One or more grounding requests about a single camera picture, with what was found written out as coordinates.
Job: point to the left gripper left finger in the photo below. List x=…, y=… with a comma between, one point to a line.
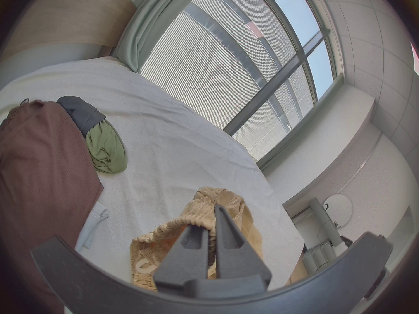
x=190, y=257

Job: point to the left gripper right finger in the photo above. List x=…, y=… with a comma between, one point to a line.
x=232, y=257

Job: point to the tan shorts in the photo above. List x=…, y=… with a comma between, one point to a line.
x=235, y=208

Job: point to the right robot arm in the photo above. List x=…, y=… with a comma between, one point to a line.
x=324, y=221

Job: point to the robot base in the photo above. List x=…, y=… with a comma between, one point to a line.
x=316, y=257

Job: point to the white garment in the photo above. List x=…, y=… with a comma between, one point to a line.
x=95, y=221

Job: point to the green garment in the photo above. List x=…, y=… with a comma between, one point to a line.
x=108, y=149

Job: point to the brown garment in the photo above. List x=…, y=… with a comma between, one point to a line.
x=42, y=162

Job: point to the black garment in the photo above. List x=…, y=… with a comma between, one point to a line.
x=80, y=113

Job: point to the window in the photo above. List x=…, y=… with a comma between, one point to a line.
x=229, y=60

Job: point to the grey-green curtain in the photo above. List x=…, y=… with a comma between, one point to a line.
x=144, y=28

